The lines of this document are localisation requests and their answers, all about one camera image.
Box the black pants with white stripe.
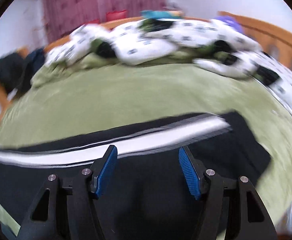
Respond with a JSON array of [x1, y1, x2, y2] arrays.
[[0, 112, 277, 239]]

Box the green bed sheet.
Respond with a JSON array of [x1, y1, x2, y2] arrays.
[[0, 56, 292, 226]]

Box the white patterned duvet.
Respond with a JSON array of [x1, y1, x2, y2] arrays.
[[45, 18, 292, 115]]

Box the dark clothes on footboard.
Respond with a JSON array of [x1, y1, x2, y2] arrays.
[[0, 48, 46, 94]]

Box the purple item by headboard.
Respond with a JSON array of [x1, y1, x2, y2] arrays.
[[215, 15, 244, 34]]

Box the red item by curtain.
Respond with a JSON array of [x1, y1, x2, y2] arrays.
[[106, 10, 127, 22]]

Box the teal item on bed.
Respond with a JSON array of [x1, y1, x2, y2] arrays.
[[140, 10, 183, 20]]

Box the pink patterned curtain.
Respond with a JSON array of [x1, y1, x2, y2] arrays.
[[43, 0, 167, 42]]

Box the wooden bed frame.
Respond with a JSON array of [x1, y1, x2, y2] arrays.
[[0, 11, 292, 121]]

